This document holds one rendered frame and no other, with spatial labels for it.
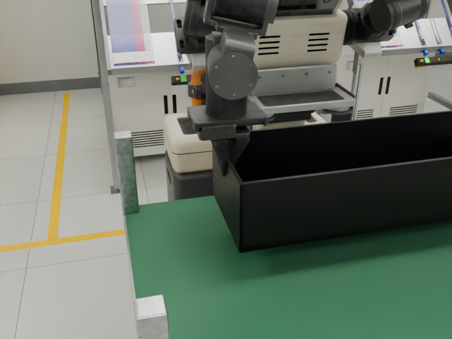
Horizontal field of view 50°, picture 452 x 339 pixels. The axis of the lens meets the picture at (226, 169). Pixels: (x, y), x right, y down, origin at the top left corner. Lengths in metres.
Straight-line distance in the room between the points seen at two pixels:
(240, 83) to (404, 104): 3.11
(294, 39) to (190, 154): 0.53
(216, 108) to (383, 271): 0.36
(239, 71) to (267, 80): 0.62
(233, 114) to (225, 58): 0.12
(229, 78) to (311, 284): 0.34
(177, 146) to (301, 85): 0.48
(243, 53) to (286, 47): 0.65
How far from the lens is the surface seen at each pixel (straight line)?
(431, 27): 3.31
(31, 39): 4.61
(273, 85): 1.20
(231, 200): 0.70
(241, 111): 0.67
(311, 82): 1.24
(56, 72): 4.67
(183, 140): 1.52
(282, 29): 1.19
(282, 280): 0.75
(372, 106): 3.52
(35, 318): 2.17
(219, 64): 0.57
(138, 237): 0.84
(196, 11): 1.03
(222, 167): 0.71
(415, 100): 3.69
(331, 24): 1.24
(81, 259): 2.41
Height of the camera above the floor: 1.43
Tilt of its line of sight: 28 degrees down
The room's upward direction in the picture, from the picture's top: straight up
